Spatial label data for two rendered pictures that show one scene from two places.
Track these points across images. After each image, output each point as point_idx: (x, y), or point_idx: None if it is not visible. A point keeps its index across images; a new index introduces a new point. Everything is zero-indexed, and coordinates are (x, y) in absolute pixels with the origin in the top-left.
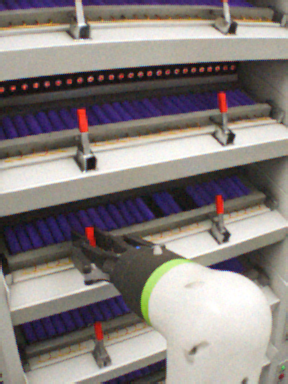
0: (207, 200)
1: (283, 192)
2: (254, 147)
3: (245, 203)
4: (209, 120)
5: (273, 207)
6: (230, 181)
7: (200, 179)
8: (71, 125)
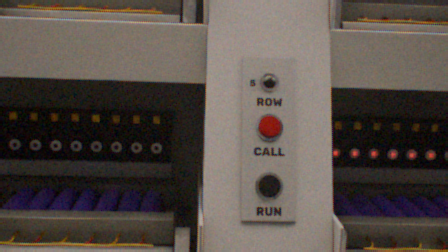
0: (24, 208)
1: (199, 200)
2: (45, 28)
3: (101, 223)
4: (0, 1)
5: (179, 246)
6: (128, 195)
7: (61, 182)
8: None
